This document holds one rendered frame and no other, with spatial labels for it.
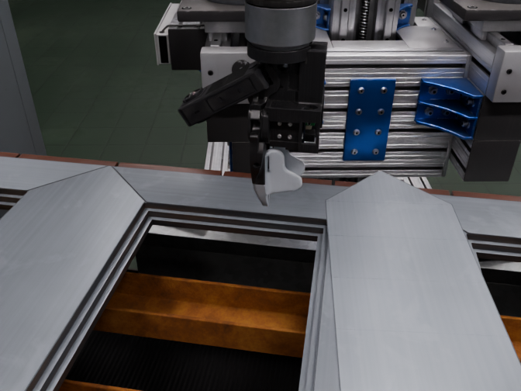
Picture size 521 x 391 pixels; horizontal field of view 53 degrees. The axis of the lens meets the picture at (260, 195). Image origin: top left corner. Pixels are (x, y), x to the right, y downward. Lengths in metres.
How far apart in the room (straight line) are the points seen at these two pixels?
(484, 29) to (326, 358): 0.71
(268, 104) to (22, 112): 0.85
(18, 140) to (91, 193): 0.54
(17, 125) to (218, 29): 0.56
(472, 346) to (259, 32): 0.38
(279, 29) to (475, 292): 0.37
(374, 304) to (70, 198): 0.46
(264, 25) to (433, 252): 0.35
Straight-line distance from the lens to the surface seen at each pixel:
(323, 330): 0.58
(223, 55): 0.89
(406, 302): 0.62
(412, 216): 0.76
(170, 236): 0.98
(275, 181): 0.64
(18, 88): 1.33
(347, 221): 0.73
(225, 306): 0.83
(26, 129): 1.36
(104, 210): 0.77
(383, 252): 0.68
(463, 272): 0.68
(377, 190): 0.80
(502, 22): 1.08
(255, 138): 0.59
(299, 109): 0.58
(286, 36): 0.55
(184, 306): 0.84
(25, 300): 0.66
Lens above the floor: 1.27
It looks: 33 degrees down
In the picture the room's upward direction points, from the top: straight up
